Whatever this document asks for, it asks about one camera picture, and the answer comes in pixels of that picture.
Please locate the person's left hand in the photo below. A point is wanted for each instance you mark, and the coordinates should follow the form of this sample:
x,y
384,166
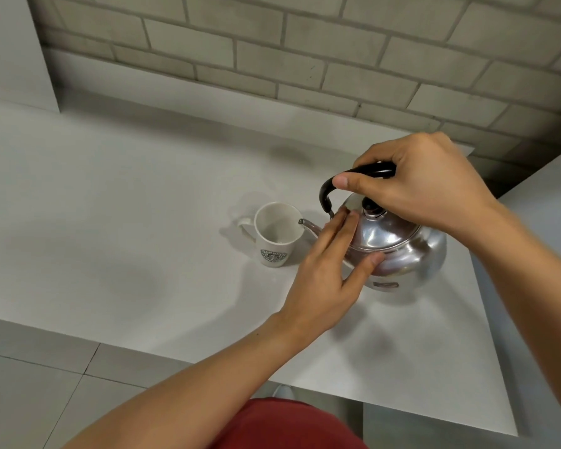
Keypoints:
x,y
315,294

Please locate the steel kettle lid black knob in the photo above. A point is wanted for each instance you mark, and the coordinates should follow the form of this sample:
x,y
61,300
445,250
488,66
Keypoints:
x,y
383,231

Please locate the person's left middle finger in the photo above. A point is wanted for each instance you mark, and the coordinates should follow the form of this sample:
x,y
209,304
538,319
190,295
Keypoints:
x,y
329,231

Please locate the person's right thumb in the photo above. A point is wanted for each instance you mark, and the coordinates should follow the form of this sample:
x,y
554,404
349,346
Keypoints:
x,y
357,183

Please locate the person's right forearm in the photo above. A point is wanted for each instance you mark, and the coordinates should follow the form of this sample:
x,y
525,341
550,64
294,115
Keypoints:
x,y
533,299

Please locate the white mug with printed emblem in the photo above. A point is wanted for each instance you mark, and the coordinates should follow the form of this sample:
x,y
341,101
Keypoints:
x,y
273,238

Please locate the person's left forearm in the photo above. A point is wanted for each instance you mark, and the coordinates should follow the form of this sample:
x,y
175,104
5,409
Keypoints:
x,y
191,383

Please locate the red shorts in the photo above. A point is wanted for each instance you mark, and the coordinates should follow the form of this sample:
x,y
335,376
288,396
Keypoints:
x,y
285,427

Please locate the person's right hand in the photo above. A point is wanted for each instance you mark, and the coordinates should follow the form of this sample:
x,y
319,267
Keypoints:
x,y
430,182

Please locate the person's left thumb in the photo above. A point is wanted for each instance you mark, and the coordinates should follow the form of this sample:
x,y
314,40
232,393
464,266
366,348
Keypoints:
x,y
363,272

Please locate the white shoe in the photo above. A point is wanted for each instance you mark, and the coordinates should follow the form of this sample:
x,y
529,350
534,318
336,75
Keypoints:
x,y
283,392

